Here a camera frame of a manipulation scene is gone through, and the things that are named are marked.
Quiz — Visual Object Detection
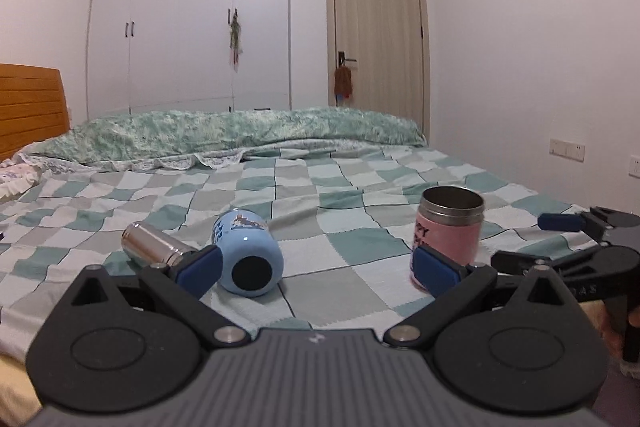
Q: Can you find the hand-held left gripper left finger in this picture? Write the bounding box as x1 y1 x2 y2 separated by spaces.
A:
60 244 252 349

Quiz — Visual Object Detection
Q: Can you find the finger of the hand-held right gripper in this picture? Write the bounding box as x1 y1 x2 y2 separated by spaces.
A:
537 206 640 239
491 244 619 282

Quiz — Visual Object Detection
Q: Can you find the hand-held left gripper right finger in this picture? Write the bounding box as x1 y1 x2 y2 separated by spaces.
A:
382 247 581 349

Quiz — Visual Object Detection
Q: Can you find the light blue printed cup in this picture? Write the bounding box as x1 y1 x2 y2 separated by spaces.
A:
212 209 284 296

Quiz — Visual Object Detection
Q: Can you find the pink steel-rimmed cup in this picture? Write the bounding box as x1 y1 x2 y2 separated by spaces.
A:
410 186 486 291

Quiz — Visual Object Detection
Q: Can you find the silver steel cup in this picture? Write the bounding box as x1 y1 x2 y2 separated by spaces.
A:
121 221 199 269

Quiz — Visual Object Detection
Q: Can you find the checkered bed sheet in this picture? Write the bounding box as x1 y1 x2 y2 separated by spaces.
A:
0 142 601 358

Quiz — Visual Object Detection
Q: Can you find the green floral quilt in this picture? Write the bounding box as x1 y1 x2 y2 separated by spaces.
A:
36 106 427 172

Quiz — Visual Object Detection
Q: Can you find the white floral pillow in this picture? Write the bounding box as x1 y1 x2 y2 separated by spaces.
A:
0 153 57 204

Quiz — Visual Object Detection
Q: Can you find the green pink hanging ornament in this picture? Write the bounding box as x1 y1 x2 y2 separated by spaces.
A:
228 13 246 68

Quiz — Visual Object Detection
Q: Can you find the wooden headboard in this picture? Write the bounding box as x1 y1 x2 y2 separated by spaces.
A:
0 63 71 162

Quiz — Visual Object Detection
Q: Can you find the beige door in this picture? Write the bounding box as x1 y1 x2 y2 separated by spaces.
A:
324 0 432 138

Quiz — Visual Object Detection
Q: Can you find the white wardrobe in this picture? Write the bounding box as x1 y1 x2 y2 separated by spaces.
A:
85 0 292 116

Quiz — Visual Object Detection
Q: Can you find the cream wall switch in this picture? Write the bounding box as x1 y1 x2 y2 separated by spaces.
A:
548 137 586 163

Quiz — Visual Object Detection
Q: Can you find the brown bag on handle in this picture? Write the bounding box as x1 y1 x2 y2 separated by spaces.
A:
333 62 354 106

